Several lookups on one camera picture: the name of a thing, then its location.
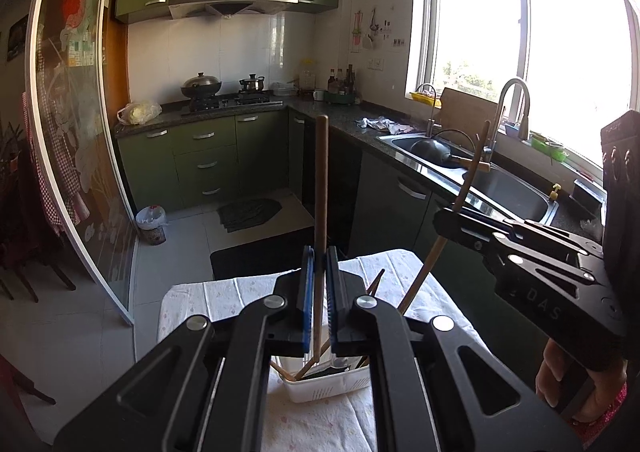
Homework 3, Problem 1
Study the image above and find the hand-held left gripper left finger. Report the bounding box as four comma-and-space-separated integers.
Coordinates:
52, 244, 317, 452

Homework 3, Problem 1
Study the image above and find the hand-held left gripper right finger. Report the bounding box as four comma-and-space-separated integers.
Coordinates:
324, 246, 584, 452

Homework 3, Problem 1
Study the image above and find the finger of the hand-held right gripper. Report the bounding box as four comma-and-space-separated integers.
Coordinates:
456, 208, 607, 258
432, 207, 597, 286

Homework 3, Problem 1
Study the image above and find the thin wooden chopstick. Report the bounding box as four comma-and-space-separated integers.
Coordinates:
398, 120, 492, 317

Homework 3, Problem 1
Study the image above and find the white plastic basket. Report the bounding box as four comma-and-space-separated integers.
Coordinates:
270, 354, 374, 404

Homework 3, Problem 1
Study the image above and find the thick wooden chopstick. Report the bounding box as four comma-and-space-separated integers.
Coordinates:
310, 114, 330, 369

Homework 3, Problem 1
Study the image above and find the person's right forearm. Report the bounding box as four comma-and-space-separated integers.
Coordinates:
575, 384, 633, 444

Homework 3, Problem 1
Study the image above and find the person's right hand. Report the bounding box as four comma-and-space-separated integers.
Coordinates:
534, 337, 629, 426

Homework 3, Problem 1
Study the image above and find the black box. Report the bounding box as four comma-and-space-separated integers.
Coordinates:
570, 179, 606, 218

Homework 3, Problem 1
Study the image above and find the stainless steel double sink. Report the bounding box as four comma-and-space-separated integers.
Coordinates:
377, 129, 560, 228

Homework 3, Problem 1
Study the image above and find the green sink base cabinet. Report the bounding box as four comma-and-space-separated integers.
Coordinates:
347, 152, 551, 374

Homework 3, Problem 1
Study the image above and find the white floral tablecloth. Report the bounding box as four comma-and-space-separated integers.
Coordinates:
157, 248, 494, 452

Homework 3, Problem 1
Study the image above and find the green plastic container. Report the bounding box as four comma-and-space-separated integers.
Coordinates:
530, 132, 570, 164

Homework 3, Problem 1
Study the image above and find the grey floor mat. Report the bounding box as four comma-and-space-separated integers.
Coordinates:
217, 198, 284, 234

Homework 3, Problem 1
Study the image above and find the small steel faucet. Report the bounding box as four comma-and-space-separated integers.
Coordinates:
415, 83, 441, 138

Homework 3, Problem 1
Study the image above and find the wooden cutting board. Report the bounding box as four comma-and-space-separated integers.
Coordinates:
440, 87, 501, 143

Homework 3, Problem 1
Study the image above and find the crumpled dish rag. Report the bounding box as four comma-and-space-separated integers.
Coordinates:
356, 116, 416, 136

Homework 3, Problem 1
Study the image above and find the tall steel faucet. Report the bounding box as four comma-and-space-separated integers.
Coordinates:
482, 78, 531, 166

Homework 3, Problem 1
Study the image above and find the small trash bin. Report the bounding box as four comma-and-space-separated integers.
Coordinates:
136, 205, 169, 247

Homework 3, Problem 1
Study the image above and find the kitchen window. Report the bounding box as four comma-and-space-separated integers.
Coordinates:
405, 0, 640, 173

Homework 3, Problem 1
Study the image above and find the green base cabinet with drawers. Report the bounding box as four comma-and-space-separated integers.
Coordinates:
116, 109, 307, 218

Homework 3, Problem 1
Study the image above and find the black gas stove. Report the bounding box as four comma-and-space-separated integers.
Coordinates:
181, 92, 284, 116

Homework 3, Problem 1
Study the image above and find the large oil bottle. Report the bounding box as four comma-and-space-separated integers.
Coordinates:
299, 59, 317, 92

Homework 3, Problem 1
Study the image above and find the black wok with lid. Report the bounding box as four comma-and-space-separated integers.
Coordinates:
180, 72, 224, 100

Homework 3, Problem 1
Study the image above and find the white plastic bag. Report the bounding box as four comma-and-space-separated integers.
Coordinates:
116, 102, 163, 127

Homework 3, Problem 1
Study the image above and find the dark wooden chair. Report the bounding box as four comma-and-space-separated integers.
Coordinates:
0, 232, 77, 304

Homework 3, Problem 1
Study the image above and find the etched glass sliding door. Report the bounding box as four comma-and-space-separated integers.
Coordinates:
25, 0, 139, 328

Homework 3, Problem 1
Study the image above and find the red cushioned chair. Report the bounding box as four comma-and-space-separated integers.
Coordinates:
0, 352, 57, 433

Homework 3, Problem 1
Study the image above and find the red paper decoration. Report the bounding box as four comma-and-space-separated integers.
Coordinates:
64, 0, 94, 28

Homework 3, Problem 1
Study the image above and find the black pan with wooden handle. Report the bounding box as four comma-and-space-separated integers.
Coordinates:
410, 129, 491, 172

